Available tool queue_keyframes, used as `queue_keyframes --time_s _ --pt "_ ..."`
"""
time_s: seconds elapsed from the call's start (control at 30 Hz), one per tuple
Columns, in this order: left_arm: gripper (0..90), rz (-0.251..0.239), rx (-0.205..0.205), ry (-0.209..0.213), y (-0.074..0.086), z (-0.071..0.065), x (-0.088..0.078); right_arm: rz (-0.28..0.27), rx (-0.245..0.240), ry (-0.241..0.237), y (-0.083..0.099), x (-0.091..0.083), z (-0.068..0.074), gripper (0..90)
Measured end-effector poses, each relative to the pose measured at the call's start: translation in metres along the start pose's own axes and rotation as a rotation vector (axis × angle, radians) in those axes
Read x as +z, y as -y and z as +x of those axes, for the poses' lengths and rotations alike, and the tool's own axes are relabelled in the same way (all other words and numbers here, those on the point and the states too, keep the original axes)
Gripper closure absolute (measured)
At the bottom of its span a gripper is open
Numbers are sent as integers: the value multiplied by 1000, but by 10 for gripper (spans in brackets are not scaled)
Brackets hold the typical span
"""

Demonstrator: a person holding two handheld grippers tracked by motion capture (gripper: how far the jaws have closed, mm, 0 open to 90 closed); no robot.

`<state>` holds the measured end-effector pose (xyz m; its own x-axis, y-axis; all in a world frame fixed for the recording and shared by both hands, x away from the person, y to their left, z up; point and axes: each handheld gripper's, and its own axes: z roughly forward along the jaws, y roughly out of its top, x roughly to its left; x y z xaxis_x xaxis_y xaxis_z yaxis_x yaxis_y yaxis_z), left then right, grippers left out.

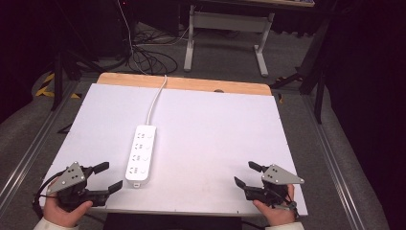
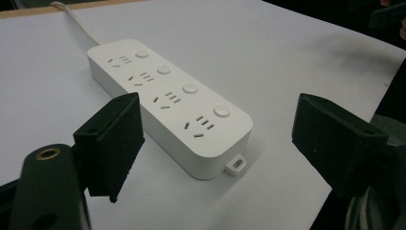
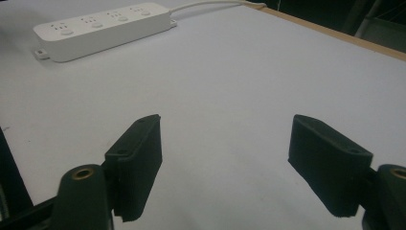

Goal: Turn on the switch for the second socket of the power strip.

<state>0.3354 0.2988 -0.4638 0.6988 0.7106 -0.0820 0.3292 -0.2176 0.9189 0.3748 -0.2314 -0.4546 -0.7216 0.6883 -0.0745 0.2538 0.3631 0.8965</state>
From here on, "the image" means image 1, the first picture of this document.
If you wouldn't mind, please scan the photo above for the black panel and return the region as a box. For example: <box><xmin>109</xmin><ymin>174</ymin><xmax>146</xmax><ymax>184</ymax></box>
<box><xmin>102</xmin><ymin>213</ymin><xmax>243</xmax><ymax>230</ymax></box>

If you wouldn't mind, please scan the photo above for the person's left hand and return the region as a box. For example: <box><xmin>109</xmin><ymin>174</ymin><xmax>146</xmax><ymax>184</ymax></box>
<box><xmin>42</xmin><ymin>191</ymin><xmax>94</xmax><ymax>228</ymax></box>

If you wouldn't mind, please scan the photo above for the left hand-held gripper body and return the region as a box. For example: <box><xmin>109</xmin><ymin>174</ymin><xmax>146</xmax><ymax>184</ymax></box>
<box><xmin>47</xmin><ymin>161</ymin><xmax>109</xmax><ymax>212</ymax></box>

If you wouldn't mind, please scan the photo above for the white metal desk frame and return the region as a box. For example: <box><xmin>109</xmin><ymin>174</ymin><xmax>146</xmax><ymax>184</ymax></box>
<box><xmin>183</xmin><ymin>4</ymin><xmax>276</xmax><ymax>78</ymax></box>

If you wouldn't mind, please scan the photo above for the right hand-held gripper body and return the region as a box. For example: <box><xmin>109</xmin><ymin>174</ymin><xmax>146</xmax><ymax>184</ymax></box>
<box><xmin>243</xmin><ymin>164</ymin><xmax>305</xmax><ymax>206</ymax></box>

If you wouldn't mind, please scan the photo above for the white power strip cable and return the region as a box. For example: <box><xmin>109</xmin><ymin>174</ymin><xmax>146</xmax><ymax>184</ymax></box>
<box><xmin>146</xmin><ymin>74</ymin><xmax>169</xmax><ymax>127</ymax></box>

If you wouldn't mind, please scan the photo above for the yellow black floor tape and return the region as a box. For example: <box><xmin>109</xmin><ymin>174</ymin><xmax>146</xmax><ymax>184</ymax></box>
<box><xmin>34</xmin><ymin>72</ymin><xmax>81</xmax><ymax>100</ymax></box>

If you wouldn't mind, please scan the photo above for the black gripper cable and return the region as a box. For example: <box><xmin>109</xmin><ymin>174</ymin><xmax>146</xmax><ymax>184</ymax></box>
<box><xmin>32</xmin><ymin>170</ymin><xmax>66</xmax><ymax>220</ymax></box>
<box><xmin>271</xmin><ymin>190</ymin><xmax>301</xmax><ymax>220</ymax></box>

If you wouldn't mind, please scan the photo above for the aluminium floor rail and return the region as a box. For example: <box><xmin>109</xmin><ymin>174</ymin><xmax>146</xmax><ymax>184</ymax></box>
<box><xmin>0</xmin><ymin>80</ymin><xmax>80</xmax><ymax>207</ymax></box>
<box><xmin>301</xmin><ymin>95</ymin><xmax>367</xmax><ymax>230</ymax></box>

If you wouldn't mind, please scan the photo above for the thin white floor cable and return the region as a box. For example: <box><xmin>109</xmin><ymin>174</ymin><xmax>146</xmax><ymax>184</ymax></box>
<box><xmin>117</xmin><ymin>0</ymin><xmax>143</xmax><ymax>75</ymax></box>

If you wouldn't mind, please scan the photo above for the white power strip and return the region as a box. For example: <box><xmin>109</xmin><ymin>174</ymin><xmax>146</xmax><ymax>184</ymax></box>
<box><xmin>124</xmin><ymin>125</ymin><xmax>158</xmax><ymax>189</ymax></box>

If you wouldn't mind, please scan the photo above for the tangle of black floor cables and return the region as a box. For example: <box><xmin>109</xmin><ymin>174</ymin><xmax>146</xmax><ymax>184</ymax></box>
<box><xmin>126</xmin><ymin>28</ymin><xmax>179</xmax><ymax>77</ymax></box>

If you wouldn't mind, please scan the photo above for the black metal stand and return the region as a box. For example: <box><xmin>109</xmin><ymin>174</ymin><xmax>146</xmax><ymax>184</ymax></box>
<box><xmin>270</xmin><ymin>12</ymin><xmax>331</xmax><ymax>125</ymax></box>
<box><xmin>51</xmin><ymin>47</ymin><xmax>108</xmax><ymax>112</ymax></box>

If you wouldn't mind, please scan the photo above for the person's right hand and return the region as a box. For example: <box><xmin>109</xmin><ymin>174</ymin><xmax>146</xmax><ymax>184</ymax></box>
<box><xmin>253</xmin><ymin>184</ymin><xmax>296</xmax><ymax>227</ymax></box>

